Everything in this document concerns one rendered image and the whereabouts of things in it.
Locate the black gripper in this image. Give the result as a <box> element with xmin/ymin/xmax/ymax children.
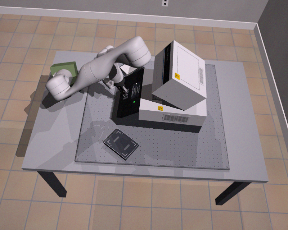
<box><xmin>114</xmin><ymin>77</ymin><xmax>128</xmax><ymax>97</ymax></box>

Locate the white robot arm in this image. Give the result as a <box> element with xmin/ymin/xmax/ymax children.
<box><xmin>45</xmin><ymin>36</ymin><xmax>152</xmax><ymax>101</ymax></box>

